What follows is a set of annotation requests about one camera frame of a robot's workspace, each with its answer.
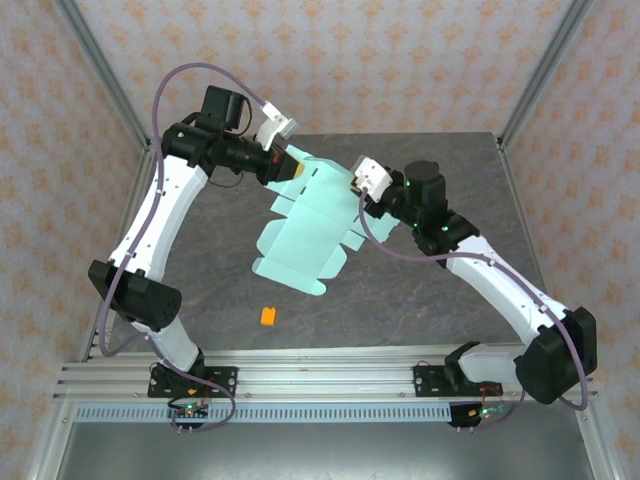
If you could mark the light teal paper box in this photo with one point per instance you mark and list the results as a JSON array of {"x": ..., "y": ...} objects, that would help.
[{"x": 310, "y": 225}]

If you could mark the small orange block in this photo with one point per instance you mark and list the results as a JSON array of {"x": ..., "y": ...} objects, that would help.
[{"x": 269, "y": 317}]

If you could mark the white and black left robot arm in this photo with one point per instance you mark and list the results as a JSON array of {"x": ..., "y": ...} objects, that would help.
[{"x": 160, "y": 215}]

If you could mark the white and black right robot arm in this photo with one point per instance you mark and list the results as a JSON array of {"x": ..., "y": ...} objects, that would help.
[{"x": 500, "y": 285}]

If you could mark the grey metal sheet panel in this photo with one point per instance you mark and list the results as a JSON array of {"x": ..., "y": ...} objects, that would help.
[{"x": 320, "y": 455}]

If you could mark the aluminium table side rail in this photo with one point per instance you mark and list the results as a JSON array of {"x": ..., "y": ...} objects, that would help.
[
  {"x": 134, "y": 195},
  {"x": 528, "y": 225}
]

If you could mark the aluminium frame post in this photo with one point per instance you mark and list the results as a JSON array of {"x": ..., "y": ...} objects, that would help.
[
  {"x": 106, "y": 75},
  {"x": 544, "y": 75}
]

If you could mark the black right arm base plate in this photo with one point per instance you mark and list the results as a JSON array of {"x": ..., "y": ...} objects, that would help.
[{"x": 425, "y": 380}]

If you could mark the aluminium mounting rail beam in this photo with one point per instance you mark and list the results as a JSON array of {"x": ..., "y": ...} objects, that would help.
[{"x": 325, "y": 380}]

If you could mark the black right board mount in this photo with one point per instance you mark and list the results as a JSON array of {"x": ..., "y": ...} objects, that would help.
[{"x": 457, "y": 417}]

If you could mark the black board mount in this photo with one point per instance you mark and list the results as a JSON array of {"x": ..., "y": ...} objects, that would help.
[
  {"x": 197, "y": 425},
  {"x": 457, "y": 417}
]

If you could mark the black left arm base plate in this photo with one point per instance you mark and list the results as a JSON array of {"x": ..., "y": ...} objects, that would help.
[{"x": 225, "y": 380}]

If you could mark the black left board mount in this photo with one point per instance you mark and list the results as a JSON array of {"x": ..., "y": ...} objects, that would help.
[{"x": 197, "y": 425}]

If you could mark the aluminium lower frame rail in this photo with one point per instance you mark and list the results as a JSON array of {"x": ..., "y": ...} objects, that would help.
[
  {"x": 50, "y": 440},
  {"x": 595, "y": 440}
]

